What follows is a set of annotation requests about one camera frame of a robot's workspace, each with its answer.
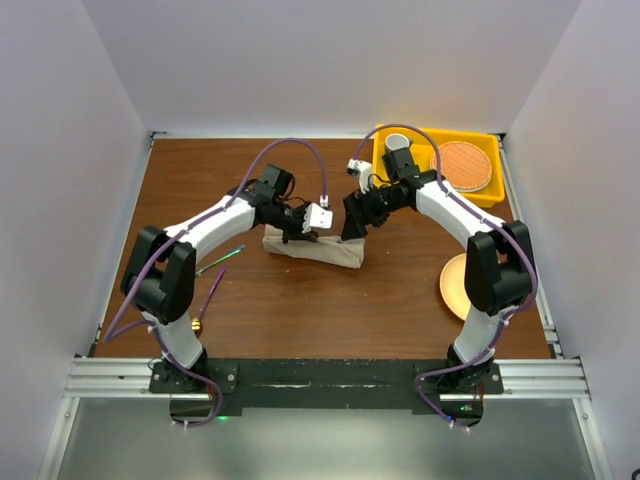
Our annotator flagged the aluminium frame rail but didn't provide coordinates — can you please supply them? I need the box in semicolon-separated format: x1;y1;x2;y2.
41;358;613;479

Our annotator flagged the purple cable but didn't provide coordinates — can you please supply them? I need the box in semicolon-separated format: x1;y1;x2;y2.
103;138;331;344
352;122;539;371

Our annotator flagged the gold purple spoon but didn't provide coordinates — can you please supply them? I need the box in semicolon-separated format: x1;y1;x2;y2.
191;267;227;337

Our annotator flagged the yellow plastic tray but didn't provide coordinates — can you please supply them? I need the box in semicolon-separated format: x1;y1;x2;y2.
372;127;505;208

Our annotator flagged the iridescent fork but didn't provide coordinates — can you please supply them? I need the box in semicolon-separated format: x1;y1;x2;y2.
195;244;246;278

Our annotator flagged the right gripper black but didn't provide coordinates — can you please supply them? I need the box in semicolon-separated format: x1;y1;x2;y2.
341;181;406;241

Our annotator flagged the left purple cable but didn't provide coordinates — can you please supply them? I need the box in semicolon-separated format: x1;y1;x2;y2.
103;138;331;344

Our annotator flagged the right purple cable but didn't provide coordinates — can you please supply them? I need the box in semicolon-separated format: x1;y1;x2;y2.
352;122;539;371

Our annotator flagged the orange woven coaster plate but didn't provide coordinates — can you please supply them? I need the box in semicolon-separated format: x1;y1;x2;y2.
439;141;493;192

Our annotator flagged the grey ceramic mug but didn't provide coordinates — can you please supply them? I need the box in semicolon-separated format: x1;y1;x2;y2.
384;133;413;153

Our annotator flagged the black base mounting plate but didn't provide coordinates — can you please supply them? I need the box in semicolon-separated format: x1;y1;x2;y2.
149;358;504;426

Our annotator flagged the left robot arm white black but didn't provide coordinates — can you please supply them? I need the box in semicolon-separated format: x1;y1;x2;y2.
105;165;332;392

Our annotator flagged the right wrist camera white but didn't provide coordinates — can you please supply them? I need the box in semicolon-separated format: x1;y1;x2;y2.
346;158;373;193

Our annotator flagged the golden round plate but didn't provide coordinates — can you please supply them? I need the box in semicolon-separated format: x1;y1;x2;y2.
439;253;471;321

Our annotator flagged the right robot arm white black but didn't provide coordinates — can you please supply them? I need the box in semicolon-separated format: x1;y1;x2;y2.
341;147;538;393

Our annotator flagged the beige cloth napkin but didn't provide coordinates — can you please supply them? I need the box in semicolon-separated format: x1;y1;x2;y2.
262;225;365;269

